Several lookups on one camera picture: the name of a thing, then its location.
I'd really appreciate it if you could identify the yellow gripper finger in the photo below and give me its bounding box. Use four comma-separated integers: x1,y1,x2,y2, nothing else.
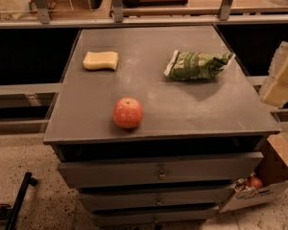
260,42,288,108

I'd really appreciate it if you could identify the green jalapeno chip bag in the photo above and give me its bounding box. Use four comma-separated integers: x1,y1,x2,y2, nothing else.
164,50,235,81

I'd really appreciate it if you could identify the red apple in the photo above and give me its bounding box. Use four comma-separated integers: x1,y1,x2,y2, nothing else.
112,98,143,129

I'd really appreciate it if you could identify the white bag on shelf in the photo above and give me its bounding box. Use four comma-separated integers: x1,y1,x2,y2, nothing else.
0,0,31,20

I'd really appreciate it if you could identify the open cardboard box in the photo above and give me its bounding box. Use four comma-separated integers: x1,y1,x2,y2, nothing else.
220,134,288,213

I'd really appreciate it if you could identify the red item in box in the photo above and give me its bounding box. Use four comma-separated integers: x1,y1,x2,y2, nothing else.
248,176,263,189

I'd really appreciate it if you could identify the grey drawer cabinet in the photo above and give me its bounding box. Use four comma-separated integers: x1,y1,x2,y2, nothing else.
44,26,279,216

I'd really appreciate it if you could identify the bottom grey drawer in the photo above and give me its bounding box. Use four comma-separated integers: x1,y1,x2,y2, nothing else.
93,206,219,227

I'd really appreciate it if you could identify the grey drawer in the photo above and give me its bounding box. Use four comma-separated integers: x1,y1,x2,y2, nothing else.
58,151,263,188
93,206,219,227
80,187,233,212

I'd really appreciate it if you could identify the yellow sponge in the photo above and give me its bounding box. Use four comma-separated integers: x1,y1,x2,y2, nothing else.
83,52,118,70

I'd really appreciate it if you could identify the top grey drawer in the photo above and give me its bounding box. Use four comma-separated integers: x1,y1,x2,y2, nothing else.
58,151,263,188

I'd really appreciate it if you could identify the middle grey drawer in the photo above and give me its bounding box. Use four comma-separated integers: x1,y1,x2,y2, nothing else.
80,187,233,212

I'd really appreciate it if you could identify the black stand on floor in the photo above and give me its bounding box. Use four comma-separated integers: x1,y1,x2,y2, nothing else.
0,172,37,230

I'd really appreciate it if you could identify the grey metal shelf rail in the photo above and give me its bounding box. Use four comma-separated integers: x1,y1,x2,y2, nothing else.
0,0,288,29

